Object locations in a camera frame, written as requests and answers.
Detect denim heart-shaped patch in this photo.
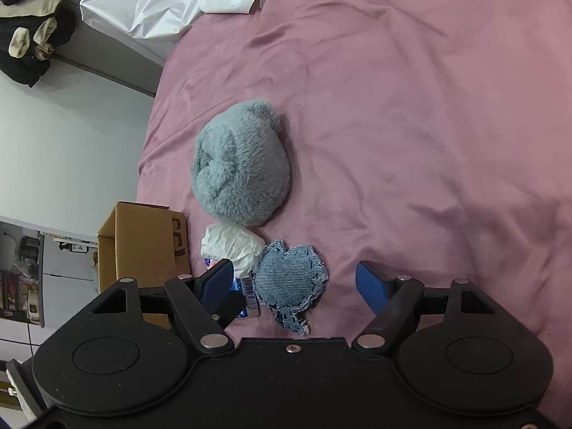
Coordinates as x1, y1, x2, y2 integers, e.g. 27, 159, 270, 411
253, 240, 330, 336

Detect pink bed blanket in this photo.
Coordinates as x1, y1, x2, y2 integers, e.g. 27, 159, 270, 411
136, 0, 572, 429

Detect white shelf cabinet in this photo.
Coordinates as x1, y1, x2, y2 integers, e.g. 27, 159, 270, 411
0, 215, 99, 358

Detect white tissue pack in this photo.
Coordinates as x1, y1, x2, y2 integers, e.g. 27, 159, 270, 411
200, 223, 265, 321

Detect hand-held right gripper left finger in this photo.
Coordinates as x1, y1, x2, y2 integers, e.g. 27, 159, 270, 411
90, 259, 235, 352

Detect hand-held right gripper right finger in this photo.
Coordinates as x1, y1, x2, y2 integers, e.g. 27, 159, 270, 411
351, 260, 495, 352

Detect cardboard box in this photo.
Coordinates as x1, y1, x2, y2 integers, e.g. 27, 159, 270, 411
93, 201, 194, 331

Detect fluffy teal plush toy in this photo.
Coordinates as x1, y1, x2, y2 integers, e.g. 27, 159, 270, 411
191, 99, 293, 227

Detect black and cream clothes pile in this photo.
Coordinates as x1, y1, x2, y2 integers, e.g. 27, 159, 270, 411
0, 0, 77, 88

